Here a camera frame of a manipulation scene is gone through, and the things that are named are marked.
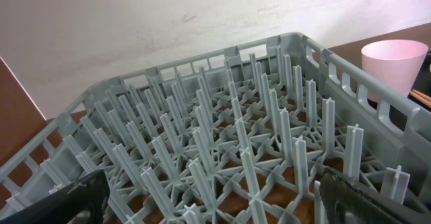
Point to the grey dishwasher rack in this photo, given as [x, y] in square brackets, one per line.
[235, 135]

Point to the pink plastic cup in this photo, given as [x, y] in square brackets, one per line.
[392, 49]

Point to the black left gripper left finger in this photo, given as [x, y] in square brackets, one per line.
[83, 201]

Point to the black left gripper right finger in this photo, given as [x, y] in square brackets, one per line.
[347, 200]

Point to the wooden chopstick left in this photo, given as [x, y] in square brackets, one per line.
[424, 103]

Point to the wooden chopstick right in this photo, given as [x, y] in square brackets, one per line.
[420, 96]

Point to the wooden chopstick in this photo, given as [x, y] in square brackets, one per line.
[420, 96]
[424, 103]

